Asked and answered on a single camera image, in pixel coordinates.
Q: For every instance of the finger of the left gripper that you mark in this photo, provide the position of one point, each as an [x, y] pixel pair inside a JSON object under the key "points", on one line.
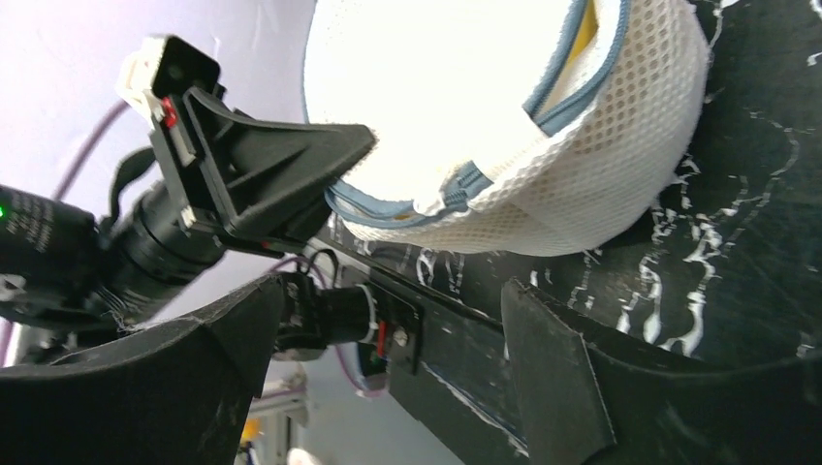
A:
{"points": [[290, 234], [254, 166]]}

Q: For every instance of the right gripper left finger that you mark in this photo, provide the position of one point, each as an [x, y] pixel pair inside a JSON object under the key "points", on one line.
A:
{"points": [[175, 393]]}

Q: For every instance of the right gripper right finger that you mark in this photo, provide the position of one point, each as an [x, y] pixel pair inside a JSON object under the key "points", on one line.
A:
{"points": [[590, 394]]}

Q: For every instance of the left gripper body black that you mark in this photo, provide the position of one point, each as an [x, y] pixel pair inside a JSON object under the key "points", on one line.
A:
{"points": [[149, 256]]}

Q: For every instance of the grey-trim mesh laundry bag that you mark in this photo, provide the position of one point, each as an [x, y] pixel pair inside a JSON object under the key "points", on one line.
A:
{"points": [[543, 128]]}

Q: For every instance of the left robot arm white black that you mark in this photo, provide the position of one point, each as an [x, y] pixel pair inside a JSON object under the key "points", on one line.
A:
{"points": [[50, 250]]}

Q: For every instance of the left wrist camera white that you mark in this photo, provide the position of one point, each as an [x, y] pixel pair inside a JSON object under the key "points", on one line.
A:
{"points": [[163, 66]]}

